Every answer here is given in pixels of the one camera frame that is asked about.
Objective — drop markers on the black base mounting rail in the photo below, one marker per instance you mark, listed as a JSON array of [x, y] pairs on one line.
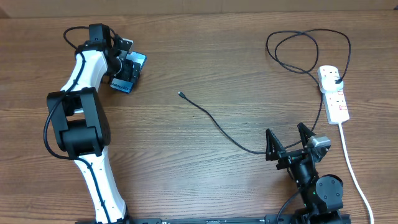
[[211, 221]]

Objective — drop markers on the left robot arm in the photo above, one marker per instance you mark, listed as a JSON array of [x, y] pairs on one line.
[[77, 128]]

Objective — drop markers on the white charger plug adapter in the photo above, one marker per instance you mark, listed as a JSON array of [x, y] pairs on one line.
[[330, 84]]

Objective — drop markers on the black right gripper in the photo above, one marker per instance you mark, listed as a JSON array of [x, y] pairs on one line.
[[275, 151]]

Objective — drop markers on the blue Galaxy smartphone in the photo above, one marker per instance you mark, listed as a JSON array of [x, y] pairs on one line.
[[124, 86]]

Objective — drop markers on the white power strip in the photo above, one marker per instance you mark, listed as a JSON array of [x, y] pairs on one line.
[[335, 103]]

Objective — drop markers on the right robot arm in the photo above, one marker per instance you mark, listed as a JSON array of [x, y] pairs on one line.
[[318, 199]]

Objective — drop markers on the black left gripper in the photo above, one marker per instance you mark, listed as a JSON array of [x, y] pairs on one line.
[[122, 74]]

